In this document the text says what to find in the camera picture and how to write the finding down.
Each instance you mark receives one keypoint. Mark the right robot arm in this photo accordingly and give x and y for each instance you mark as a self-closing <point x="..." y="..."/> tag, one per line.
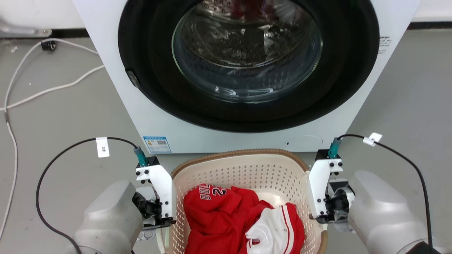
<point x="381" y="211"/>

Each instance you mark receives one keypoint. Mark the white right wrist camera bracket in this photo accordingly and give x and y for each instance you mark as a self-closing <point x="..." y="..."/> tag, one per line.
<point x="317" y="183"/>

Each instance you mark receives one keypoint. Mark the beige perforated laundry basket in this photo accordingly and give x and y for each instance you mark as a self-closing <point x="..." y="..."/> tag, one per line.
<point x="243" y="173"/>

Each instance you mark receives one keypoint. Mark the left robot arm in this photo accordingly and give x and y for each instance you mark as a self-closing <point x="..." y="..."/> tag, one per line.
<point x="109" y="218"/>

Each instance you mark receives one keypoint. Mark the white front-load washing machine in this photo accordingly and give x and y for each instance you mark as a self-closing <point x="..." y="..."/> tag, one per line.
<point x="116" y="84"/>

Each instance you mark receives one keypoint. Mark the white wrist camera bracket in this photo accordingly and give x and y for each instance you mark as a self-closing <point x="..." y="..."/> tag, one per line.
<point x="317" y="183"/>
<point x="163" y="187"/>

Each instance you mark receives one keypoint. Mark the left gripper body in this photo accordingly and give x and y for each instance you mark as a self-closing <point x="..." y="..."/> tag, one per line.
<point x="152" y="209"/>

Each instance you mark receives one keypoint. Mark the grey metal base plate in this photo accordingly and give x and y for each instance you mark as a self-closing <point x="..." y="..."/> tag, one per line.
<point x="21" y="31"/>

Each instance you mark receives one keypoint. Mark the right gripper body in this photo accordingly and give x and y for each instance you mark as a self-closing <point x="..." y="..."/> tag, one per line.
<point x="333" y="206"/>

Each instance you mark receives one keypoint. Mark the small black plug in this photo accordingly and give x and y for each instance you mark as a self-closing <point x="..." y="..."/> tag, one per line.
<point x="48" y="45"/>

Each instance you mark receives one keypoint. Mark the red basketball jersey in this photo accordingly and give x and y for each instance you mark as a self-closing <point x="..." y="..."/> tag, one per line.
<point x="219" y="218"/>

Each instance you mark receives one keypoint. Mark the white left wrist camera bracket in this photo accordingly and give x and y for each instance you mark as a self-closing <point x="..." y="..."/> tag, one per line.
<point x="163" y="187"/>

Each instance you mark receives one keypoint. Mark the blue energy label sticker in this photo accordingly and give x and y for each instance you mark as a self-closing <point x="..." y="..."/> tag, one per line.
<point x="156" y="144"/>

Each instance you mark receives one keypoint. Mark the white jersey with red stripes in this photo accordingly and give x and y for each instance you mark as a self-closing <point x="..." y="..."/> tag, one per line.
<point x="272" y="229"/>

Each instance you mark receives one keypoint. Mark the black round washer door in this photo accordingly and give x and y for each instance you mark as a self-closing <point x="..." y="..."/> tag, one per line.
<point x="148" y="53"/>

